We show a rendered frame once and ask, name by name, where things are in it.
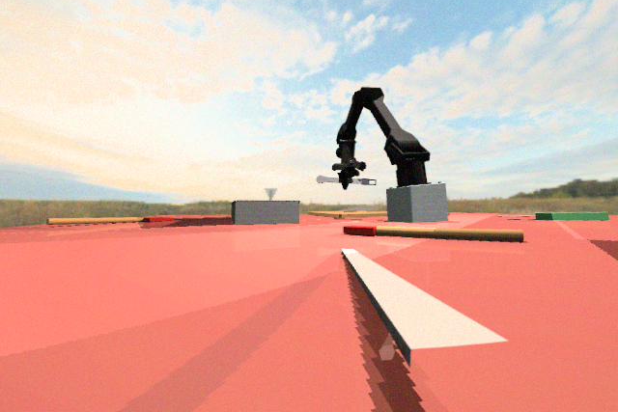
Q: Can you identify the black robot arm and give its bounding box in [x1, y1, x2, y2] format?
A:
[336, 87, 432, 188]

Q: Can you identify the white rectangular roasting tin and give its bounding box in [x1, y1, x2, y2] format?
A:
[231, 201, 300, 225]

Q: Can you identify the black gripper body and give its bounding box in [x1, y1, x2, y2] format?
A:
[332, 153, 360, 177]

